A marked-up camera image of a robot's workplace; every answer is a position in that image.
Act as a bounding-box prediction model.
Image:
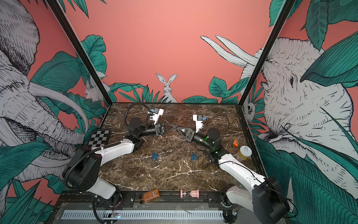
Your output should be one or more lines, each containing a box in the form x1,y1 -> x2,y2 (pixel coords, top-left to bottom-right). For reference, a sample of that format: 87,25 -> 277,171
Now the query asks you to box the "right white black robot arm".
175,127 -> 290,224

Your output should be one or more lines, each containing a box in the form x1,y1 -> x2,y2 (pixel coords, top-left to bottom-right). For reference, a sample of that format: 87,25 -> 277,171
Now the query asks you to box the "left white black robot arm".
62,118 -> 176,200

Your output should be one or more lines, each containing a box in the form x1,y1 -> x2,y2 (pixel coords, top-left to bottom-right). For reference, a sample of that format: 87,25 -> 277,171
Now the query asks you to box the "orange toy car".
233,140 -> 239,147

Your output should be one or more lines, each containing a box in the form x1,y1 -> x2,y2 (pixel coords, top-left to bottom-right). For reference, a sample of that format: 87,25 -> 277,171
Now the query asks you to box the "pink hourglass spool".
180,189 -> 200,198

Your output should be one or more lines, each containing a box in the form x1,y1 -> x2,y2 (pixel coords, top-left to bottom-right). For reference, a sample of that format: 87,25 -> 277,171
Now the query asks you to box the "yellow orange can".
238,146 -> 252,161

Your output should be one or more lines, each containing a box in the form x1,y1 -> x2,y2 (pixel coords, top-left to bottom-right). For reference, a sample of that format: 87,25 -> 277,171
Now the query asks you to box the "black white checkerboard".
87,129 -> 111,148

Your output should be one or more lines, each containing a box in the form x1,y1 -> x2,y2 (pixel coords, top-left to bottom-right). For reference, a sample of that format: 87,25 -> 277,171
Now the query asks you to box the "orange brown box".
140,189 -> 160,203

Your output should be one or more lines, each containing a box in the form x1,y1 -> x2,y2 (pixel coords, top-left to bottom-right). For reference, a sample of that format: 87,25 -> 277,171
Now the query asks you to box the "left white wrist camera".
148,108 -> 164,125

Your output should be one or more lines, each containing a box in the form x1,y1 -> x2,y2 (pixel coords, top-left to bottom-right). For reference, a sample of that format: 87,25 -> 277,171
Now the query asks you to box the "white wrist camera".
193,114 -> 207,133
148,108 -> 164,125

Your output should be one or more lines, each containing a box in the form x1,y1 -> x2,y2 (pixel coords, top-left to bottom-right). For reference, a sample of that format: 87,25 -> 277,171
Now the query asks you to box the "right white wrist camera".
193,114 -> 207,133

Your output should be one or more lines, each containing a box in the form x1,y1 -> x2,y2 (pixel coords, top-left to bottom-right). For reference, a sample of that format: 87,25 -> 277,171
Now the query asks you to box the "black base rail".
122,186 -> 283,210

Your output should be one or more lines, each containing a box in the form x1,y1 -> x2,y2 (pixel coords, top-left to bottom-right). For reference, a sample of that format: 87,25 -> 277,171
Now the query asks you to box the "white slotted cable duct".
61,210 -> 224,220

